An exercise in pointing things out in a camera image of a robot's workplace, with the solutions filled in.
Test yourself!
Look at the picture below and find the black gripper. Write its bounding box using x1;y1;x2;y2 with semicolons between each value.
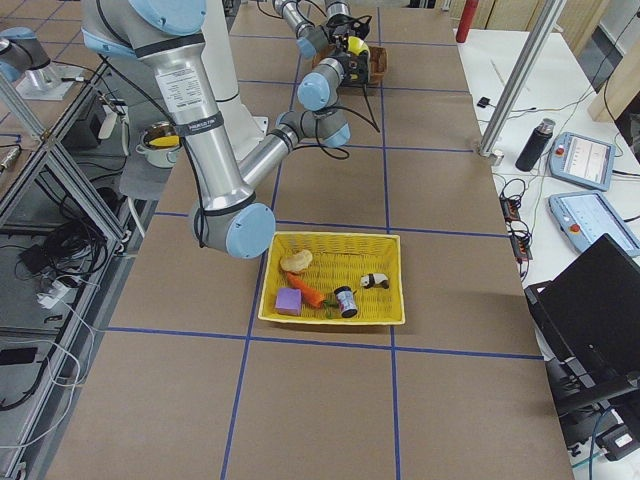
325;17;355;44
339;52;370;85

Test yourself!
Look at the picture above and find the clear yellow tape roll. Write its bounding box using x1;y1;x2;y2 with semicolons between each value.
347;36;370;56

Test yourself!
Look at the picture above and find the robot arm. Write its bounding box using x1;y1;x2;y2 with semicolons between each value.
272;0;353;59
82;1;369;259

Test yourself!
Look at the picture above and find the brown wicker basket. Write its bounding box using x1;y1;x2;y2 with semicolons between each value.
312;45;387;85

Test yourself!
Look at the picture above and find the yellow plastic basket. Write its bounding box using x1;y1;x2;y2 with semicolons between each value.
258;231;405;326

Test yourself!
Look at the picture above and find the red fire extinguisher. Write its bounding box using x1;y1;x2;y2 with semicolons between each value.
456;0;479;43

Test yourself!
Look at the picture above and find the black water bottle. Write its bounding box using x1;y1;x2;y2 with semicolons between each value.
515;118;556;172

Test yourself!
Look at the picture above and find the toy bread croissant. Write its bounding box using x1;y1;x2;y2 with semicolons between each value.
280;249;313;274

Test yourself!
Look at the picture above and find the steel pot with corn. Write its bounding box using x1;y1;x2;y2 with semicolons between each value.
135;121;181;169

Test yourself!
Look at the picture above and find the panda figurine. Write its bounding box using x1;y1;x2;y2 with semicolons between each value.
360;273;390;289

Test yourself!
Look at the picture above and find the small labelled can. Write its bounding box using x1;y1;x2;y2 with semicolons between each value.
334;286;358;318

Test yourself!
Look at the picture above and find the toy carrot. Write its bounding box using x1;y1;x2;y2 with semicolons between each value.
285;272;336;319

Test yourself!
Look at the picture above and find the far teach pendant tablet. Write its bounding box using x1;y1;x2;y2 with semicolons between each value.
548;132;616;191

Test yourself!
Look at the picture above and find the teach pendant tablet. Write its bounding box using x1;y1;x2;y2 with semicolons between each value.
548;132;616;191
548;191;639;258

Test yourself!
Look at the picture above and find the purple foam block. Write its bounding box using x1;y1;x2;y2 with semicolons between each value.
275;287;302;316

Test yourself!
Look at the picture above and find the near teach pendant tablet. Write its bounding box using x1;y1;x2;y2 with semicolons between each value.
548;191;639;258

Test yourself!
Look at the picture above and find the black laptop computer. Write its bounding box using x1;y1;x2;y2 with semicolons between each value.
525;234;639;423

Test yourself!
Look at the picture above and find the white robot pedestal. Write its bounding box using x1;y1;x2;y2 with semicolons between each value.
202;0;269;160

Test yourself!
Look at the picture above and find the aluminium frame post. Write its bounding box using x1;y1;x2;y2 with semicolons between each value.
477;0;566;157

